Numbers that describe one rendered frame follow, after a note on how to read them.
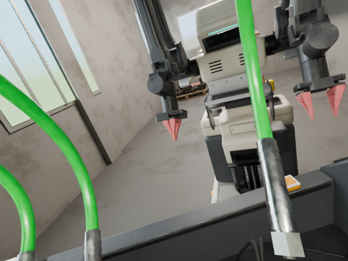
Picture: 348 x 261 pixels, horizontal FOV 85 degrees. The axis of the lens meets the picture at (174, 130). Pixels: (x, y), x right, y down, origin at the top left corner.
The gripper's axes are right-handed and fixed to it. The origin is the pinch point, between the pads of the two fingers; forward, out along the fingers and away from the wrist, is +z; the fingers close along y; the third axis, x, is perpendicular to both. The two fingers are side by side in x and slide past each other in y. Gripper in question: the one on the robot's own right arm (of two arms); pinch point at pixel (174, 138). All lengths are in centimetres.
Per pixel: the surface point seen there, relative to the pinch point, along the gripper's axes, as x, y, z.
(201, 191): 118, -28, 52
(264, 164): -42.7, 25.4, 4.7
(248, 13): -43, 26, -9
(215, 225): -23.1, 15.1, 19.1
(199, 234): -23.9, 11.7, 20.7
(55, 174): 93, -195, 17
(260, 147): -41.8, 25.4, 3.2
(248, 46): -41.2, 26.0, -6.9
